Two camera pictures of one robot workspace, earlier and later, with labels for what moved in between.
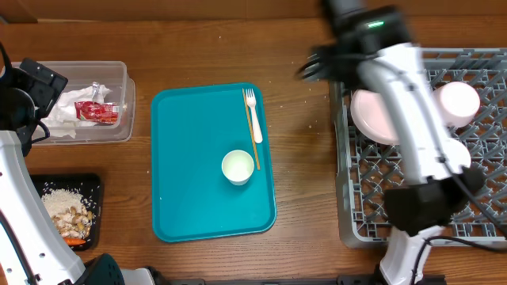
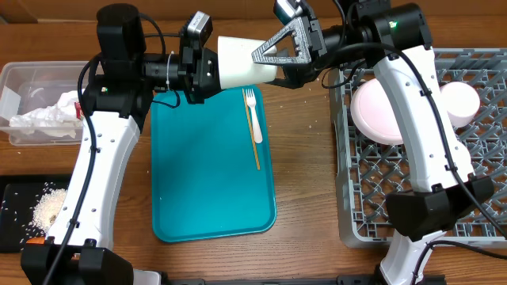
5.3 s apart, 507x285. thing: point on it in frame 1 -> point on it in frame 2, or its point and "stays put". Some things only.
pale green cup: [238, 166] -> [237, 67]
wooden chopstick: [250, 129] stays put
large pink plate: [370, 112] stays put
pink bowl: [458, 103] stays put
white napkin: [62, 119] stays put
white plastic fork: [251, 101] stays put
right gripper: [332, 66] -> [318, 53]
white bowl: [458, 155] stays put
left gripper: [47, 83] -> [201, 69]
